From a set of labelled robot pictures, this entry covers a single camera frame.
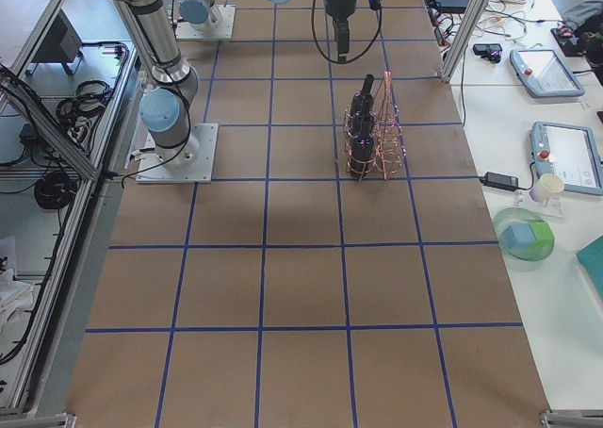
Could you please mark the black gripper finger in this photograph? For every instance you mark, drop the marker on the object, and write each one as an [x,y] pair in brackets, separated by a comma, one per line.
[342,42]

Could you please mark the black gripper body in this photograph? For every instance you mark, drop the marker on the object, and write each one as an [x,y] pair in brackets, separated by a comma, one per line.
[340,7]

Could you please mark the dark wine bottle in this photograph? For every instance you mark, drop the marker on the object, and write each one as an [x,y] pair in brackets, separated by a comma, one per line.
[363,100]
[361,122]

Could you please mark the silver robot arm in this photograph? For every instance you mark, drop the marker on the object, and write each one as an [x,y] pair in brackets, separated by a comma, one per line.
[165,109]
[200,14]

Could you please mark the dark wine bottle in rack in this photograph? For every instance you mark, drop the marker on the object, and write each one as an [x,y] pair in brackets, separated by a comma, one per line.
[363,100]

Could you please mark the blue teach pendant far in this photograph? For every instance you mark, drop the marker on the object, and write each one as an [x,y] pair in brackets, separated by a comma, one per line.
[544,73]

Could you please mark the blue teach pendant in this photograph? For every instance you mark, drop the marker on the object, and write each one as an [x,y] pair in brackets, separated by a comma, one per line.
[570,152]
[544,73]

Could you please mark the black power adapter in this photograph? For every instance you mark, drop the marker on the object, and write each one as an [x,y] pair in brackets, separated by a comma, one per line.
[500,181]

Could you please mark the paper cup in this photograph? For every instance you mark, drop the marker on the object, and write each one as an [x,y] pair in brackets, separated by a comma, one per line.
[547,186]

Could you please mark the blue teach pendant near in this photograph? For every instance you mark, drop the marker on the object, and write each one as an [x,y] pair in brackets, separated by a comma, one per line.
[570,152]

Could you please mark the blue foam cube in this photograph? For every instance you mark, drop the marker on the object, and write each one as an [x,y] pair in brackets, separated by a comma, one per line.
[517,236]

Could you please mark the green plastic bowl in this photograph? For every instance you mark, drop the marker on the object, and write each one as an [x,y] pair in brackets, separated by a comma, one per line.
[511,215]

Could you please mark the green foam cube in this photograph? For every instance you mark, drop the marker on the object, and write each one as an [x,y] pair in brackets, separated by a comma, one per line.
[542,234]

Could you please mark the copper wire wine rack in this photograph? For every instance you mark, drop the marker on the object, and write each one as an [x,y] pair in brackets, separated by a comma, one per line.
[389,152]

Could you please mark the aluminium frame post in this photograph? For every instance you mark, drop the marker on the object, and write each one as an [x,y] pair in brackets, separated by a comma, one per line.
[456,51]

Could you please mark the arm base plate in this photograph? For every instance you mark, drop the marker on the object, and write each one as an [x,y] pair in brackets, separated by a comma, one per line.
[224,32]
[194,164]

